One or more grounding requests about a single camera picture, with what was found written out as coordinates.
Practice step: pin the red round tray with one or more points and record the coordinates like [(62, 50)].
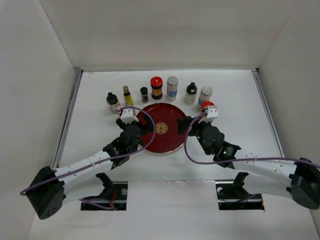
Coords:
[(165, 116)]

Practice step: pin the small black lid spice jar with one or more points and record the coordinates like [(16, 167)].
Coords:
[(144, 94)]

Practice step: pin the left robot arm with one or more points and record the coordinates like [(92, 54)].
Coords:
[(86, 180)]

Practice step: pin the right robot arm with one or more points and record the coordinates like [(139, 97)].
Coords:
[(295, 179)]

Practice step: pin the silver lid bead jar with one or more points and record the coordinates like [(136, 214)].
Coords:
[(205, 94)]

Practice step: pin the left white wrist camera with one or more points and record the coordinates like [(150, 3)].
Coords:
[(128, 115)]

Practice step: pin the red lid chili jar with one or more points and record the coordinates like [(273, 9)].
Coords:
[(207, 106)]

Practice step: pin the red lid sauce jar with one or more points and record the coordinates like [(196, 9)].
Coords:
[(156, 84)]

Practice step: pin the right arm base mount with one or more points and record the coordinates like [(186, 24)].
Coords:
[(231, 195)]

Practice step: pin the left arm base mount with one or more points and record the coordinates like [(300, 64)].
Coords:
[(112, 197)]

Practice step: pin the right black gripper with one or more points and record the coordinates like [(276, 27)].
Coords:
[(183, 123)]

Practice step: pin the silver lid blue label jar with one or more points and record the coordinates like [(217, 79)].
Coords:
[(172, 88)]

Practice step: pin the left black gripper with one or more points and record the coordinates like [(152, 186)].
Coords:
[(149, 125)]

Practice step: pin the yellow label cork bottle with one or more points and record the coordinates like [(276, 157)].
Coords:
[(127, 96)]

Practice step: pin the black cap brown spice bottle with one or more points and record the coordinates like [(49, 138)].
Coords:
[(113, 102)]

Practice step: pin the pink lid clear bottle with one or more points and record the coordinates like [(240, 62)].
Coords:
[(119, 109)]

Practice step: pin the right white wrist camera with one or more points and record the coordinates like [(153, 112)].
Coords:
[(208, 117)]

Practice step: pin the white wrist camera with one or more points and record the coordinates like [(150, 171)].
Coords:
[(128, 115), (208, 117)]

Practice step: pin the black cap white powder bottle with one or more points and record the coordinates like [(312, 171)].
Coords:
[(190, 94)]

